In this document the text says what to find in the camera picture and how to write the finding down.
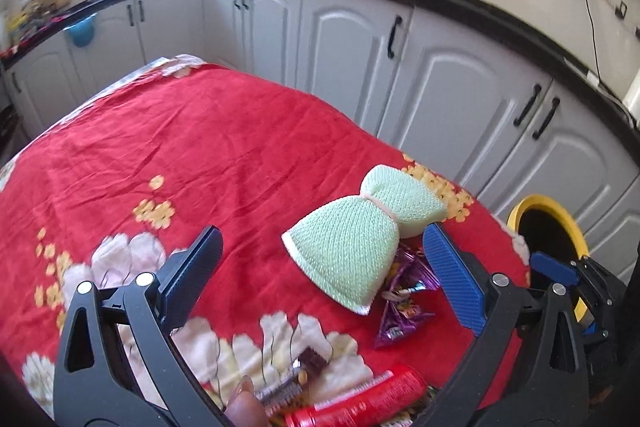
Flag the purple snack wrapper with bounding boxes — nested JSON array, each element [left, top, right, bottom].
[[374, 244, 443, 350]]

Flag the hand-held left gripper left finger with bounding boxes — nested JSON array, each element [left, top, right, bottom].
[[52, 224, 226, 427]]

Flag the black power cable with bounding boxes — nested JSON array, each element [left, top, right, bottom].
[[584, 0, 640, 128]]

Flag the white lower kitchen cabinets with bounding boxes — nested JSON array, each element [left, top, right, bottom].
[[0, 0, 640, 288]]

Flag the green foam fruit net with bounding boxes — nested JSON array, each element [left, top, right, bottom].
[[281, 164, 448, 315]]

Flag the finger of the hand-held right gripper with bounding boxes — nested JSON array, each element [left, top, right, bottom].
[[581, 316, 611, 342], [529, 251, 583, 289]]

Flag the red floral blanket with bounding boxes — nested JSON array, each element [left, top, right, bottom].
[[0, 53, 531, 427]]

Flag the person's left hand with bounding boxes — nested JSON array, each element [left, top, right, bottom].
[[225, 391, 268, 427]]

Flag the red snack tube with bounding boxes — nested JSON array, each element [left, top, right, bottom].
[[285, 364, 428, 427]]

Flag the chocolate bar wrapper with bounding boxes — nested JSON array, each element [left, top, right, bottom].
[[255, 347, 328, 415]]

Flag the yellow-rimmed trash bin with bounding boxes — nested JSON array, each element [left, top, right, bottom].
[[506, 193, 591, 323]]

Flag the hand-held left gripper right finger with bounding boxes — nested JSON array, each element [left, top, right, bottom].
[[421, 223, 592, 427]]

